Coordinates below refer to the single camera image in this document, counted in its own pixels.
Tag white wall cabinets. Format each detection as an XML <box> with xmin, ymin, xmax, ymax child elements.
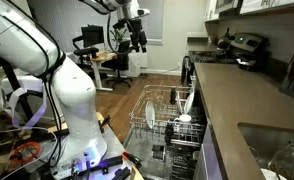
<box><xmin>204</xmin><ymin>0</ymin><xmax>294</xmax><ymax>23</ymax></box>

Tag orange cable coil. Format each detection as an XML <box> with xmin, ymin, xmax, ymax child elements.
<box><xmin>7</xmin><ymin>141</ymin><xmax>41</xmax><ymax>166</ymax></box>

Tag microwave oven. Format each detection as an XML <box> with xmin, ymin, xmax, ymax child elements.
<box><xmin>215</xmin><ymin>0</ymin><xmax>243</xmax><ymax>14</ymax></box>

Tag black office chair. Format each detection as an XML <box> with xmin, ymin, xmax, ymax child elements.
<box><xmin>101</xmin><ymin>39</ymin><xmax>135</xmax><ymax>89</ymax></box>
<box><xmin>71</xmin><ymin>34</ymin><xmax>101</xmax><ymax>73</ymax></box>

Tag black tool with orange handle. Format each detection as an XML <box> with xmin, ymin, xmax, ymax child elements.
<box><xmin>121</xmin><ymin>151</ymin><xmax>143</xmax><ymax>168</ymax></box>

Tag green potted plant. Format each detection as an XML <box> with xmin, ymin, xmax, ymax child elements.
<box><xmin>109</xmin><ymin>27</ymin><xmax>128</xmax><ymax>46</ymax></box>

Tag black cup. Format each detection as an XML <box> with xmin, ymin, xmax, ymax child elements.
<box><xmin>169</xmin><ymin>87</ymin><xmax>177</xmax><ymax>106</ymax></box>

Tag glass pitcher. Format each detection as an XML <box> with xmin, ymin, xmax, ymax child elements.
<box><xmin>268</xmin><ymin>141</ymin><xmax>294</xmax><ymax>180</ymax></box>

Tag white dish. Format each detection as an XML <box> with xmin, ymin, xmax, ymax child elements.
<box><xmin>260</xmin><ymin>168</ymin><xmax>281</xmax><ymax>180</ymax></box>

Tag steel kitchen sink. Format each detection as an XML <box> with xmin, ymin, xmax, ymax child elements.
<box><xmin>237</xmin><ymin>121</ymin><xmax>294</xmax><ymax>180</ymax></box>

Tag window with blinds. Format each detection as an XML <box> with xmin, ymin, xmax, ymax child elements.
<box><xmin>138</xmin><ymin>0</ymin><xmax>165</xmax><ymax>46</ymax></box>

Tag white plastic box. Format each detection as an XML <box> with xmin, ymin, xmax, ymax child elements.
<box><xmin>0</xmin><ymin>74</ymin><xmax>45</xmax><ymax>98</ymax></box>

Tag wooden desk with white legs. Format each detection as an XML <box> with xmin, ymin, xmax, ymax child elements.
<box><xmin>90</xmin><ymin>50</ymin><xmax>118</xmax><ymax>93</ymax></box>

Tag white strap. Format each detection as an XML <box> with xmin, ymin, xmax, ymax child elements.
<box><xmin>0</xmin><ymin>84</ymin><xmax>49</xmax><ymax>130</ymax></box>

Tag wire dishwasher rack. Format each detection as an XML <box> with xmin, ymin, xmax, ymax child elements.
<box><xmin>129</xmin><ymin>84</ymin><xmax>206</xmax><ymax>145</ymax></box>

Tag black computer monitor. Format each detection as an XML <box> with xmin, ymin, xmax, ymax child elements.
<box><xmin>80</xmin><ymin>24</ymin><xmax>105</xmax><ymax>48</ymax></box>

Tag dark kettle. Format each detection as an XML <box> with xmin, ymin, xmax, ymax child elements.
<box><xmin>216</xmin><ymin>27</ymin><xmax>235</xmax><ymax>51</ymax></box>

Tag open dishwasher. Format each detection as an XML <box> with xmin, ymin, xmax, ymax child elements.
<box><xmin>122</xmin><ymin>74</ymin><xmax>221</xmax><ymax>180</ymax></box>

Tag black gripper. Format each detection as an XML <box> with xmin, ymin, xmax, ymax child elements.
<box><xmin>129</xmin><ymin>18</ymin><xmax>148</xmax><ymax>54</ymax></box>

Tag white mug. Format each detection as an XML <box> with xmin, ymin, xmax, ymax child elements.
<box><xmin>174</xmin><ymin>113</ymin><xmax>193</xmax><ymax>125</ymax></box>

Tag metal robot mounting table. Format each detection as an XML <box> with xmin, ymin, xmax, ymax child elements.
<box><xmin>36</xmin><ymin>113</ymin><xmax>145</xmax><ymax>180</ymax></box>

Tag black metal pole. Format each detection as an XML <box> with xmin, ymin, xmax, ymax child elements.
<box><xmin>0</xmin><ymin>56</ymin><xmax>35</xmax><ymax>121</ymax></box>

